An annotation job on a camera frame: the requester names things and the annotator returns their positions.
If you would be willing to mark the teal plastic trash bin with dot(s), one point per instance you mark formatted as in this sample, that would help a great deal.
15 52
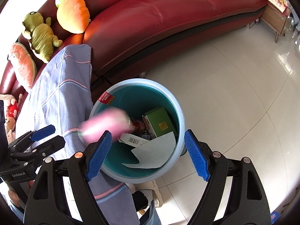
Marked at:
136 97

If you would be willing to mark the green tea box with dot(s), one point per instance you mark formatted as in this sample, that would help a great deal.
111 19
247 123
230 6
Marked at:
158 122

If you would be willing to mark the wooden side table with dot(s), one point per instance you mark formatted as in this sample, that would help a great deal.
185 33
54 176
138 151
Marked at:
276 16

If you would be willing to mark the green dinosaur plush toy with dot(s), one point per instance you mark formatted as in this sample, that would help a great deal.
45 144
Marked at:
40 36

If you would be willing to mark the dark red leather sofa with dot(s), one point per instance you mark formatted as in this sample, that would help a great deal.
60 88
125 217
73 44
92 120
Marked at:
129 37

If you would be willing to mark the beige slipper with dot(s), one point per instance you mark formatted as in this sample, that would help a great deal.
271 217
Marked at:
144 193

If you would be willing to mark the purple plaid tablecloth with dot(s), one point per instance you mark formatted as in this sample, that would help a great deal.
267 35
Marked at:
61 97

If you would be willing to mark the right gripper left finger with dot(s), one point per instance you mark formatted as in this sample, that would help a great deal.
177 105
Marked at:
47 202

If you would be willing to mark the brown teddy bear red shirt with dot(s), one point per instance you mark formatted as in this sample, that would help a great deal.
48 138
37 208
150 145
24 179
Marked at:
11 108

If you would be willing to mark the pink paper cup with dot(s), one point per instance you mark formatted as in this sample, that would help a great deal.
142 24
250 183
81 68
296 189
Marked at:
114 120

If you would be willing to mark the orange carrot plush toy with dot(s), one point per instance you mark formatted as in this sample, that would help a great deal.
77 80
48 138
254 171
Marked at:
72 15

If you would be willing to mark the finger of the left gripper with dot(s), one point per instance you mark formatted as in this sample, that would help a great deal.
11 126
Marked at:
18 151
37 134

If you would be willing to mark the white paper towel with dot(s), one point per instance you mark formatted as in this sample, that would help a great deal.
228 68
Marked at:
153 154

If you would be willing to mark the pink radish plush toy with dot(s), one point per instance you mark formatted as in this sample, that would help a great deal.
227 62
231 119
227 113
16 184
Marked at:
23 65

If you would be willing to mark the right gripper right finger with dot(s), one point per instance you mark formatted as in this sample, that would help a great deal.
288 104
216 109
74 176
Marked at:
247 203

